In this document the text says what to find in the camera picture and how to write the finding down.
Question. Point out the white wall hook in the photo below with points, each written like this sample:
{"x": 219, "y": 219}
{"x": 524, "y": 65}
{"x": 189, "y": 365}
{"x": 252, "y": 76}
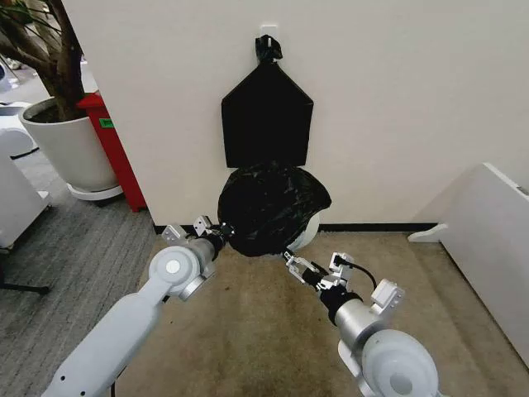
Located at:
{"x": 269, "y": 35}

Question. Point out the white pot saucer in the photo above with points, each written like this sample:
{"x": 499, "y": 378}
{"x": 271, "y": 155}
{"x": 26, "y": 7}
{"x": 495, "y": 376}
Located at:
{"x": 97, "y": 194}

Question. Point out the white round trash bin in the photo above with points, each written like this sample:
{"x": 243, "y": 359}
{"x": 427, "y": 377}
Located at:
{"x": 308, "y": 231}

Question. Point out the white leaning board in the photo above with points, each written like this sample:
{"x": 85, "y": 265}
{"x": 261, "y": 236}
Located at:
{"x": 483, "y": 252}

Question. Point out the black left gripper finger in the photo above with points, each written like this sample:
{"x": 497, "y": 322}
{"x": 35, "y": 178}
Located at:
{"x": 227, "y": 229}

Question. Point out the potted tree with brown trunk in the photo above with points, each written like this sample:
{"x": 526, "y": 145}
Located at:
{"x": 45, "y": 45}

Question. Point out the black floor stand leg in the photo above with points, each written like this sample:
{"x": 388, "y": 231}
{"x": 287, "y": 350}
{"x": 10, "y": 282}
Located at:
{"x": 25, "y": 286}

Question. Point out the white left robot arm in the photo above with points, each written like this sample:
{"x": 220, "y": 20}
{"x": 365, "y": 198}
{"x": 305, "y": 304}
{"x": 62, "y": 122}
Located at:
{"x": 124, "y": 318}

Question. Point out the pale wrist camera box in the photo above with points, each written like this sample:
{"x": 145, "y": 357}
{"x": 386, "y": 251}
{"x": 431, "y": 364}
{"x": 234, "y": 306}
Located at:
{"x": 341, "y": 266}
{"x": 201, "y": 223}

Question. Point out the white round plant pot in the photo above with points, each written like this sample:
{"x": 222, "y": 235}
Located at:
{"x": 70, "y": 149}

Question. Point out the white cabinet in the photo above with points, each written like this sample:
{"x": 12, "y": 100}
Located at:
{"x": 18, "y": 194}

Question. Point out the green cabinet label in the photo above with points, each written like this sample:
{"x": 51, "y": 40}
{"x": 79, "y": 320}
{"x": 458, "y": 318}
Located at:
{"x": 107, "y": 122}

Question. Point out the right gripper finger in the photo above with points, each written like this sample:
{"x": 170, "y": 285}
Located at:
{"x": 298, "y": 262}
{"x": 298, "y": 275}

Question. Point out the black garbage bag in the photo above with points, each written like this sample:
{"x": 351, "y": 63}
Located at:
{"x": 268, "y": 207}

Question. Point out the red metal cabinet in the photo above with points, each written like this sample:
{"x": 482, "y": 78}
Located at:
{"x": 117, "y": 153}

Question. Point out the flat black hanging bag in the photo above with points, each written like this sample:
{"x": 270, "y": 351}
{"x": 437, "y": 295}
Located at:
{"x": 266, "y": 120}

